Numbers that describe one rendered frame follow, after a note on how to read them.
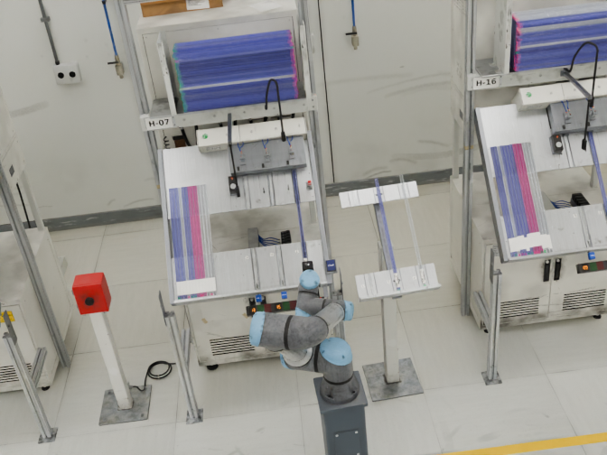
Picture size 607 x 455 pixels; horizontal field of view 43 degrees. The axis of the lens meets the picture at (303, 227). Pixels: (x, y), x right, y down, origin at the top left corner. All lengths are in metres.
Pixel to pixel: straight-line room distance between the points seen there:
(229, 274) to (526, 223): 1.31
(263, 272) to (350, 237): 1.62
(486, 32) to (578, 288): 1.36
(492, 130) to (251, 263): 1.24
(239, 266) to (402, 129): 2.18
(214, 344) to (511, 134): 1.75
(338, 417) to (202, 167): 1.27
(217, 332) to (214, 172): 0.84
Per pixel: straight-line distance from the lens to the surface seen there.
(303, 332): 2.50
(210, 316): 3.78
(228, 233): 3.91
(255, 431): 3.71
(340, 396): 2.98
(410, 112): 5.15
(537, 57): 3.53
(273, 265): 3.33
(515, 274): 3.90
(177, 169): 3.50
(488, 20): 3.61
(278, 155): 3.41
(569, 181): 4.23
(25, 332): 3.96
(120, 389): 3.89
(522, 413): 3.75
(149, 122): 3.44
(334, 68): 4.95
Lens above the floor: 2.70
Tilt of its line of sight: 33 degrees down
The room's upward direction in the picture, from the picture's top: 7 degrees counter-clockwise
